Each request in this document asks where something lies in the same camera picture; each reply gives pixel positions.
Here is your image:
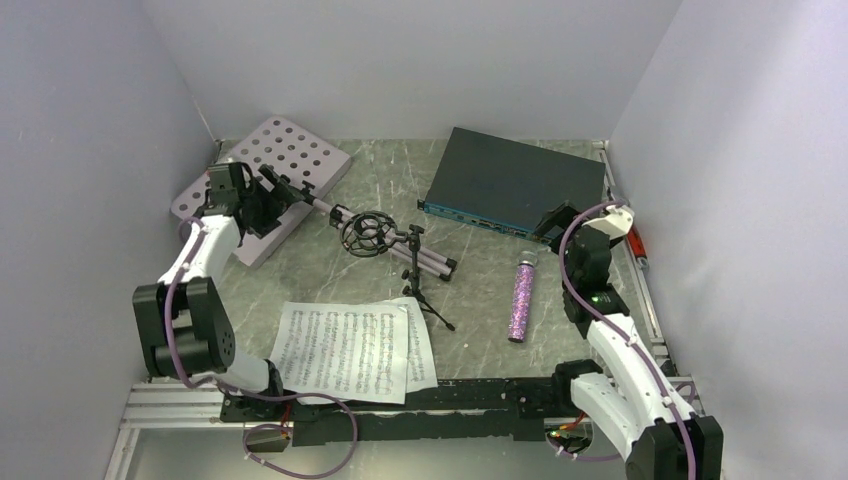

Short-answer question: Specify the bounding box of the purple cable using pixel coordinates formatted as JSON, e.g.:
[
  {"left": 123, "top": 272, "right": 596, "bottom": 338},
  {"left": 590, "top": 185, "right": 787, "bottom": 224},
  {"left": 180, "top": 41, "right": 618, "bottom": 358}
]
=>
[
  {"left": 557, "top": 200, "right": 700, "bottom": 480},
  {"left": 164, "top": 215, "right": 359, "bottom": 480}
]

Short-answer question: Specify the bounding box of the top sheet music page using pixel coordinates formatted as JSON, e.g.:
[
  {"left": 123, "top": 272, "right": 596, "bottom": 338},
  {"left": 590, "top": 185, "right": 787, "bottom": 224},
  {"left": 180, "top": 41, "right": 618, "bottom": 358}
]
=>
[{"left": 270, "top": 302, "right": 409, "bottom": 404}]

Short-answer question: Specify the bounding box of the lilac perforated music stand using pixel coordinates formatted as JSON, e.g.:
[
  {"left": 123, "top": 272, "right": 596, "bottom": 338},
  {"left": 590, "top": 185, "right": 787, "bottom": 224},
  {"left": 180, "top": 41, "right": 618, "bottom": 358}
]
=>
[{"left": 159, "top": 116, "right": 456, "bottom": 285}]

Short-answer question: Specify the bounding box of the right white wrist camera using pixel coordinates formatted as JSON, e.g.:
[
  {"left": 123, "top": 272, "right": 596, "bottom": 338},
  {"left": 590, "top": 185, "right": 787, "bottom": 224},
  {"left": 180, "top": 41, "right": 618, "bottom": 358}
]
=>
[{"left": 583, "top": 205, "right": 634, "bottom": 240}]

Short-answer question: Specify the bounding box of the sheet music page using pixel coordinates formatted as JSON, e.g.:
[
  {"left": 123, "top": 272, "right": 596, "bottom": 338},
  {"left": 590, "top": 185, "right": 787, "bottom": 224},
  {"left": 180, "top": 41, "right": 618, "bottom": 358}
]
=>
[
  {"left": 382, "top": 297, "right": 438, "bottom": 393},
  {"left": 270, "top": 302, "right": 409, "bottom": 404}
]

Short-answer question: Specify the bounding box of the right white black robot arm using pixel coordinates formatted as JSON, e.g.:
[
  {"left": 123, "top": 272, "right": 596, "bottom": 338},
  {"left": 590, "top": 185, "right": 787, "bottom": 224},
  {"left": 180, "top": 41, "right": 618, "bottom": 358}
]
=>
[{"left": 534, "top": 200, "right": 724, "bottom": 479}]

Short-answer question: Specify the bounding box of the aluminium frame rail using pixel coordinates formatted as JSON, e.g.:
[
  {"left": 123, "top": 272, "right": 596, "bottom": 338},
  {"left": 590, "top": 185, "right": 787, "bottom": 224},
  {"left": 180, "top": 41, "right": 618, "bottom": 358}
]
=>
[{"left": 120, "top": 374, "right": 704, "bottom": 431}]

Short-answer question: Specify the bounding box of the dark blue rack unit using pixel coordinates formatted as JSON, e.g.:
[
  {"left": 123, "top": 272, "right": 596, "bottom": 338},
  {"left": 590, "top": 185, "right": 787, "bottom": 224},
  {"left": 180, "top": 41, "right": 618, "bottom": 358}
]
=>
[{"left": 417, "top": 127, "right": 605, "bottom": 243}]

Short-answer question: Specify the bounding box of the purple glitter microphone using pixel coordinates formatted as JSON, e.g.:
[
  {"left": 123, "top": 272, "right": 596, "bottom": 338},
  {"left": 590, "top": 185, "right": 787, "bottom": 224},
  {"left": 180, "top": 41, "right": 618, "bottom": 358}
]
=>
[{"left": 508, "top": 251, "right": 538, "bottom": 343}]

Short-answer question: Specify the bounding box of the lower sheet music page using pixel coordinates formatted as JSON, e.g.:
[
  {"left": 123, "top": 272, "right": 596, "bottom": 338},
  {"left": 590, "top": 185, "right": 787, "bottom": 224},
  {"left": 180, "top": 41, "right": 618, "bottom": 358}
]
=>
[{"left": 382, "top": 297, "right": 438, "bottom": 393}]

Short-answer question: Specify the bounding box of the black microphone shock mount stand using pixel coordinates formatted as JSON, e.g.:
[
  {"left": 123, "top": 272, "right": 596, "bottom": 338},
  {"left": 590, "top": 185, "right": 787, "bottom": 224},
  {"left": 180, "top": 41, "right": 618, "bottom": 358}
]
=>
[{"left": 340, "top": 211, "right": 456, "bottom": 332}]

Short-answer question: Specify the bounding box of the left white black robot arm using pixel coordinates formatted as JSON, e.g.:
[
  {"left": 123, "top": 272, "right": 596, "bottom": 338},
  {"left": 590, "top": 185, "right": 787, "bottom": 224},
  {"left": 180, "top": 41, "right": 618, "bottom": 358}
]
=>
[{"left": 132, "top": 161, "right": 299, "bottom": 420}]

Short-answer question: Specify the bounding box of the red handled adjustable wrench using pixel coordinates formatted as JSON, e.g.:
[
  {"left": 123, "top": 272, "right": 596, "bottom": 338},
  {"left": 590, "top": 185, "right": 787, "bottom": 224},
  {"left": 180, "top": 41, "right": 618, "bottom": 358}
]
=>
[{"left": 607, "top": 185, "right": 649, "bottom": 270}]

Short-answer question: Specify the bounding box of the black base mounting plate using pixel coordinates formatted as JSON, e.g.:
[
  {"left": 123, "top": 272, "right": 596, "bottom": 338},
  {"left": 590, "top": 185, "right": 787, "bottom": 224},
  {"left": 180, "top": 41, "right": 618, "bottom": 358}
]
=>
[{"left": 219, "top": 377, "right": 578, "bottom": 446}]

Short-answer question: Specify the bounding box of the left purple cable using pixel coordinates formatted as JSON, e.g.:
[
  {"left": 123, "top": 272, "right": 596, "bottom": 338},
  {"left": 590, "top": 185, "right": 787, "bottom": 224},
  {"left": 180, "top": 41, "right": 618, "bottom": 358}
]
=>
[{"left": 164, "top": 215, "right": 359, "bottom": 480}]

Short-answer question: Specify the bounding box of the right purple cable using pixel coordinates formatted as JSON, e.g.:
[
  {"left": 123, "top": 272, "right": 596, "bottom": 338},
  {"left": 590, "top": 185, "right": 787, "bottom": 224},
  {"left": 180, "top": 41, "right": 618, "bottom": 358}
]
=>
[{"left": 557, "top": 200, "right": 700, "bottom": 480}]

